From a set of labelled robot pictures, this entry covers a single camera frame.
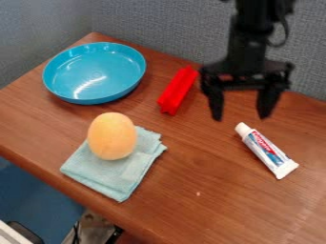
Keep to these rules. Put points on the metal table leg bracket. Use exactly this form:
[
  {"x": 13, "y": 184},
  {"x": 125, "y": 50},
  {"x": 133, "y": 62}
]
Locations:
[{"x": 93, "y": 230}]

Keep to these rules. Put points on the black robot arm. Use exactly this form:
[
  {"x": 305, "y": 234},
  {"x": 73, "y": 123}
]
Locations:
[{"x": 258, "y": 27}]

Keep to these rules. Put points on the orange egg-shaped ball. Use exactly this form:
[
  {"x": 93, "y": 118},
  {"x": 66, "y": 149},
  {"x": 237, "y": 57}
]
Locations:
[{"x": 113, "y": 136}]

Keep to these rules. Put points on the white toothpaste tube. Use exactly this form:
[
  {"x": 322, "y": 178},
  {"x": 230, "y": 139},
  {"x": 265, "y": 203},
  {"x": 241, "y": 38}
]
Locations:
[{"x": 272, "y": 156}]

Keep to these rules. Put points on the light blue folded cloth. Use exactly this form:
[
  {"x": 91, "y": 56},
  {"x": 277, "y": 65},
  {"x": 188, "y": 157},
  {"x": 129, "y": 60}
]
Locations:
[{"x": 115, "y": 178}]

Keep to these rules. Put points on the blue plate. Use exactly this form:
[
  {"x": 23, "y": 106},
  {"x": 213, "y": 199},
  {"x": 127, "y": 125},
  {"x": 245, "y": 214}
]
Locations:
[{"x": 94, "y": 73}]

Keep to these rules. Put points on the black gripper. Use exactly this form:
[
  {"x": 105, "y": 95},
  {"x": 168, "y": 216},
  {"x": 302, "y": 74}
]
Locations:
[{"x": 245, "y": 70}]

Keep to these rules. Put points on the red plastic block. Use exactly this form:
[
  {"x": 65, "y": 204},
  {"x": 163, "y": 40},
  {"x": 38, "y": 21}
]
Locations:
[{"x": 178, "y": 88}]

